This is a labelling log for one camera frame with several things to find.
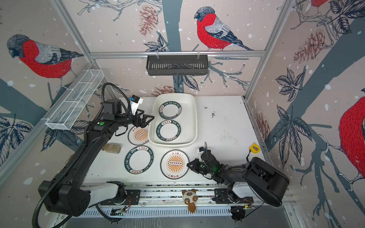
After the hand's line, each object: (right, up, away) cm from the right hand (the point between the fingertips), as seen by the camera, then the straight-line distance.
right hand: (187, 163), depth 83 cm
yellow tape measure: (+44, +7, +7) cm, 45 cm away
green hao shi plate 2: (-14, +17, +16) cm, 27 cm away
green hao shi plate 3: (-30, +1, +3) cm, 30 cm away
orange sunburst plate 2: (-8, -1, +2) cm, 8 cm away
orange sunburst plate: (-34, +14, +14) cm, 40 cm away
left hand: (-20, +32, -9) cm, 39 cm away
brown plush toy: (+1, -12, -13) cm, 18 cm away
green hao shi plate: (-14, +32, +28) cm, 45 cm away
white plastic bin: (+1, +25, +23) cm, 34 cm away
